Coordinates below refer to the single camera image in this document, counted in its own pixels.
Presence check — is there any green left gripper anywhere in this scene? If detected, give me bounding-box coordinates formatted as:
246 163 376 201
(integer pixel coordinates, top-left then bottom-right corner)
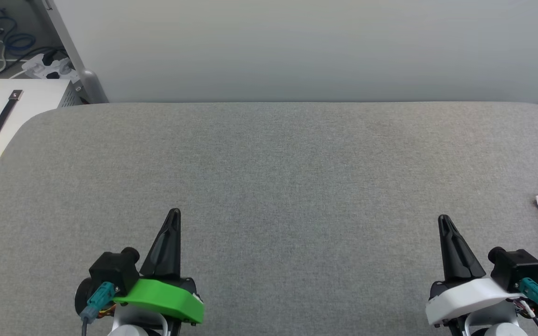
115 209 204 325

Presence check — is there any white equipment case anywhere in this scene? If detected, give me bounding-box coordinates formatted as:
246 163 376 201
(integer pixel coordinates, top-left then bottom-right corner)
0 78 83 196

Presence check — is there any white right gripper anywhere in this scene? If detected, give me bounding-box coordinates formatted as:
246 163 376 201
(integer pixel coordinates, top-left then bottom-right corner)
425 215 522 326

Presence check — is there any teal left camera connector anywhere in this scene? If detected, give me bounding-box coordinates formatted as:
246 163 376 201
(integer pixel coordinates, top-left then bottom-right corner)
80 281 116 323

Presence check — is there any blue coiled cable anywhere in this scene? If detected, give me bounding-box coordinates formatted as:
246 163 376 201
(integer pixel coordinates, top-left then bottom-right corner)
0 16 36 54

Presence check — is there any grey metal frame post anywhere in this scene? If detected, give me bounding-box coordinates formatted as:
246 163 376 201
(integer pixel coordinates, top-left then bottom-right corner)
33 0 109 104

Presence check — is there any black case handle strap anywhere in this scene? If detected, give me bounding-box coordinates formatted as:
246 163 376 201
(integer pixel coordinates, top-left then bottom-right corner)
0 90 23 146

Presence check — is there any white power strip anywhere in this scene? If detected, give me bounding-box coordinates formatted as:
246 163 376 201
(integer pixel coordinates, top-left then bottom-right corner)
21 54 76 80

